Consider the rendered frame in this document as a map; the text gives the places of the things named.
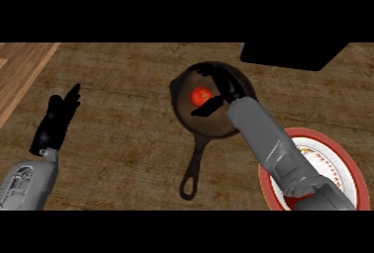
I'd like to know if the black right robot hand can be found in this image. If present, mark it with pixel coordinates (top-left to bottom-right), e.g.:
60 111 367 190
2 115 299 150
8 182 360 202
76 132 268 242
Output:
187 62 249 118

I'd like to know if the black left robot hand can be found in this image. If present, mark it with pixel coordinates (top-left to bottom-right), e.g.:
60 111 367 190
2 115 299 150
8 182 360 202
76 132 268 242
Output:
29 83 83 157

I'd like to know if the red tomato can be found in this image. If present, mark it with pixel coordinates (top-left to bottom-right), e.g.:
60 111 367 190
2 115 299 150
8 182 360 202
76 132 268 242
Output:
190 86 213 109

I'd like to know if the dark brown frying pan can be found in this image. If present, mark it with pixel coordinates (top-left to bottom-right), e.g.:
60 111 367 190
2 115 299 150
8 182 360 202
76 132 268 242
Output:
169 60 259 202

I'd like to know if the red-rimmed white plate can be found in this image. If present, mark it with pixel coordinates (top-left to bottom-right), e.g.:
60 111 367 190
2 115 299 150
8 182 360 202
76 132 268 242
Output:
258 126 373 211

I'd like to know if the black appliance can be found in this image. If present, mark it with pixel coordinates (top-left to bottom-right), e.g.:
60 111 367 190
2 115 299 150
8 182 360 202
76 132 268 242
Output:
238 42 351 72

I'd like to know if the pale wooden board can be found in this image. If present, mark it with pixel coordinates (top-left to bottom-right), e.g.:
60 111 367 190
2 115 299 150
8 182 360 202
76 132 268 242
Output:
0 42 63 128

